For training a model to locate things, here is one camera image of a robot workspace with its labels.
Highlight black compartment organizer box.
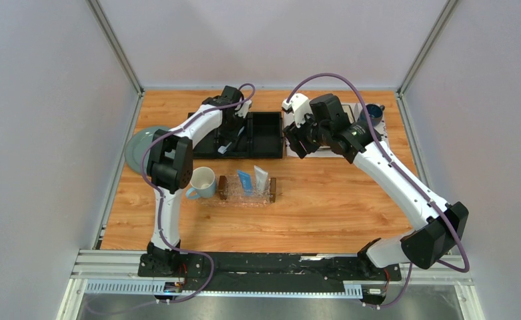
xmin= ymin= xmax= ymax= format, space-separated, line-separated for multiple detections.
xmin=193 ymin=111 xmax=284 ymax=159

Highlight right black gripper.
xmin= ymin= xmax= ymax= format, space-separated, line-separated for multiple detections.
xmin=283 ymin=107 xmax=331 ymax=159

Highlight light blue mug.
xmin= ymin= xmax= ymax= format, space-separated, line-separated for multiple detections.
xmin=185 ymin=167 xmax=216 ymax=199

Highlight dark blue mug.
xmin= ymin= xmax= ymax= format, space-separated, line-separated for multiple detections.
xmin=359 ymin=103 xmax=385 ymax=127

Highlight aluminium frame rail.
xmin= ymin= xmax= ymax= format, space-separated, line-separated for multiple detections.
xmin=56 ymin=249 xmax=485 ymax=319

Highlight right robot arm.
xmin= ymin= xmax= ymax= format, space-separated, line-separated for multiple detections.
xmin=282 ymin=93 xmax=469 ymax=279

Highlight grey white toothpaste tube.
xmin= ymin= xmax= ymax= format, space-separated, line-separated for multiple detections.
xmin=254 ymin=165 xmax=269 ymax=194

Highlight clear glass tray wooden handles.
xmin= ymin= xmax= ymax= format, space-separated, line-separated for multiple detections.
xmin=198 ymin=175 xmax=277 ymax=207

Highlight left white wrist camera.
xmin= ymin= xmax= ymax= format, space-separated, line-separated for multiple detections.
xmin=235 ymin=100 xmax=252 ymax=119

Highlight patterned white placemat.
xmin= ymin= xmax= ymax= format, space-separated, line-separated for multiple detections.
xmin=283 ymin=103 xmax=390 ymax=158

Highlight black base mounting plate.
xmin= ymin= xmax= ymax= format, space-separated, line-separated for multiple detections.
xmin=137 ymin=244 xmax=402 ymax=304

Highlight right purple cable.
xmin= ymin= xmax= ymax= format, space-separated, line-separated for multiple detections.
xmin=286 ymin=73 xmax=471 ymax=309

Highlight grey blue round plate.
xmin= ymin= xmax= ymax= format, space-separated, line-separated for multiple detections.
xmin=123 ymin=125 xmax=169 ymax=175

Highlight light blue toothbrush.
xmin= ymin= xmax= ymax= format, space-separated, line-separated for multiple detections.
xmin=217 ymin=127 xmax=245 ymax=155

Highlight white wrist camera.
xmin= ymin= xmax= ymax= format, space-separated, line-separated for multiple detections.
xmin=282 ymin=93 xmax=312 ymax=127
xmin=235 ymin=100 xmax=252 ymax=119

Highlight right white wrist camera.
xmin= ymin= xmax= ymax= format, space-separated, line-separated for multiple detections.
xmin=282 ymin=93 xmax=312 ymax=127

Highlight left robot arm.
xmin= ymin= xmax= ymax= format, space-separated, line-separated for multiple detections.
xmin=138 ymin=86 xmax=251 ymax=277

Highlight blue toothpaste tube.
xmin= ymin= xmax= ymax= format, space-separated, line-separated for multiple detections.
xmin=237 ymin=170 xmax=254 ymax=196

